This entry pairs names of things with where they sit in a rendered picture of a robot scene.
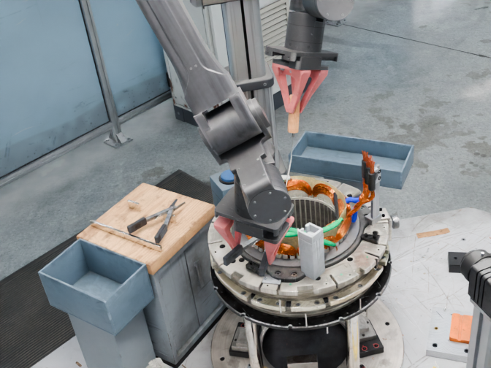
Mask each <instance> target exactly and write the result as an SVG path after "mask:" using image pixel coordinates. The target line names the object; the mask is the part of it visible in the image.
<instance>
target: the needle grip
mask: <svg viewBox="0 0 491 368"><path fill-rule="evenodd" d="M299 116H300V100H299V102H298V105H297V107H296V109H295V111H294V113H293V114H291V113H289V118H288V132H289V133H297V132H298V128H299Z"/></svg>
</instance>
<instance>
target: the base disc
mask: <svg viewBox="0 0 491 368"><path fill-rule="evenodd" d="M368 319H370V322H371V323H372V325H373V328H374V329H375V330H376V333H377V335H378V337H379V339H380V340H381V343H382V345H383V346H384V352H383V353H377V354H374V355H371V356H366V357H362V358H359V362H362V363H363V364H365V365H366V366H368V368H402V365H403V359H404V341H403V334H402V331H401V329H400V326H399V324H398V322H397V320H396V318H395V317H394V315H393V314H392V312H391V311H390V310H389V308H388V307H387V306H386V305H385V304H384V303H383V302H382V301H381V300H380V299H378V300H377V301H376V302H375V303H374V304H373V305H372V306H371V307H369V308H368ZM238 322H243V317H240V316H238V315H236V314H235V313H233V312H232V311H231V310H230V309H228V310H227V311H226V312H225V313H224V314H223V315H222V317H221V319H220V321H219V322H218V324H217V326H216V329H215V331H214V333H213V338H212V342H211V349H210V353H211V361H212V365H213V368H244V367H245V366H246V365H248V364H250V360H249V358H244V357H238V356H230V355H229V348H230V345H231V343H232V339H233V337H234V334H235V330H236V328H237V324H238ZM243 323H244V322H243ZM268 329H269V328H268V327H265V326H262V331H261V334H260V343H261V349H262V342H263V339H264V335H265V333H266V332H267V330H268ZM382 338H384V339H382ZM262 359H263V365H264V367H267V368H275V367H273V366H272V365H271V364H270V363H269V361H268V360H267V359H266V357H265V356H264V352H263V350H262ZM337 368H346V358H345V360H344V361H343V362H342V364H341V365H339V366H338V367H337Z"/></svg>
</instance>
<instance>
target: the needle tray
mask: <svg viewBox="0 0 491 368"><path fill-rule="evenodd" d="M362 151H363V152H366V153H367V152H368V157H370V156H372V158H371V161H372V160H373V161H374V162H375V164H374V166H375V165H376V164H379V165H380V170H381V181H380V186H382V187H387V188H395V189H400V190H402V187H403V185H404V182H405V181H406V178H407V176H408V173H409V171H410V169H411V166H412V164H413V162H414V145H408V144H403V143H396V142H386V141H381V140H374V139H365V138H359V137H348V136H343V135H337V134H326V133H321V132H315V131H305V132H304V133H303V135H302V136H301V137H300V139H299V140H298V141H297V143H296V145H295V146H294V147H293V148H292V162H291V166H290V169H289V171H290V172H296V173H301V174H306V175H314V176H319V177H324V179H328V180H334V181H338V182H340V183H341V185H342V184H343V183H345V184H347V185H350V186H352V187H354V188H357V189H359V190H360V191H361V193H362V192H363V184H362V159H363V156H362ZM369 155H370V156H369Z"/></svg>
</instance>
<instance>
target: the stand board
mask: <svg viewBox="0 0 491 368"><path fill-rule="evenodd" d="M128 199H129V200H132V201H134V202H138V203H140V207H141V211H140V212H139V211H136V210H133V209H131V208H129V206H128V202H127V200H128ZM176 199H177V202H176V203H175V206H178V205H179V204H181V203H183V202H185V204H184V205H183V206H181V207H179V208H178V209H177V210H176V211H174V213H173V215H175V218H176V222H177V223H171V222H170V224H169V226H168V228H167V230H168V231H167V233H166V234H165V235H164V237H163V239H162V240H161V242H160V243H159V245H161V246H162V250H163V251H162V252H158V251H156V250H153V249H150V248H147V247H145V246H143V245H140V244H137V243H135V242H132V241H129V240H127V239H124V238H122V237H118V236H116V235H114V234H111V233H108V232H106V231H102V230H101V229H97V228H95V227H93V226H91V225H90V226H89V227H87V228H86V229H85V230H84V231H82V232H81V233H80V234H78V235H77V239H80V238H81V239H84V240H86V241H89V242H92V243H94V244H96V245H99V246H102V247H103V248H107V249H109V250H112V251H114V252H116V253H120V254H122V255H124V256H127V257H129V258H133V259H134V260H137V261H140V262H142V263H144V264H146V266H147V269H148V273H149V274H151V275H154V274H155V273H156V272H157V271H158V270H159V269H160V268H161V267H162V266H163V265H164V264H166V263H167V262H168V261H169V260H170V259H171V258H172V257H173V256H174V255H175V254H176V253H177V252H178V251H179V250H180V249H181V248H182V247H183V246H184V245H185V244H186V243H187V242H188V241H189V240H190V239H191V238H192V237H193V236H194V235H195V234H196V233H197V232H198V231H199V230H200V229H201V228H202V227H203V226H204V225H205V224H206V223H208V222H209V221H210V220H211V219H212V218H213V217H214V216H215V213H214V209H215V205H213V204H209V203H207V202H202V201H200V200H197V199H193V198H190V197H187V196H184V195H181V194H179V193H174V192H171V191H168V190H165V189H162V188H158V187H156V186H153V185H149V184H146V183H142V184H141V185H139V186H138V187H137V188H135V189H134V190H133V191H132V192H131V193H129V194H128V195H127V196H125V197H124V198H123V199H122V200H120V201H119V203H117V204H116V205H115V206H113V207H112V208H111V209H109V210H108V211H107V212H106V213H105V214H104V215H102V216H101V217H100V218H98V219H97V220H96V221H97V222H100V223H103V224H105V225H107V226H111V227H113V228H115V229H119V230H121V231H125V232H126V233H128V230H127V226H128V225H129V224H131V223H133V222H135V221H137V220H139V219H140V218H142V217H145V218H146V217H148V216H150V215H152V214H155V213H157V212H159V211H162V210H164V209H167V208H168V207H169V206H170V205H171V204H172V203H173V202H174V201H175V200H176ZM164 222H165V220H164V219H163V216H160V217H158V218H157V219H156V220H154V219H153V220H151V221H149V222H147V225H145V226H143V227H142V228H140V229H138V230H136V231H135V232H133V233H131V234H133V235H134V236H137V237H140V238H143V239H146V240H148V241H151V242H154V243H155V239H154V236H155V235H156V233H157V231H158V230H159V229H160V227H161V225H162V224H164Z"/></svg>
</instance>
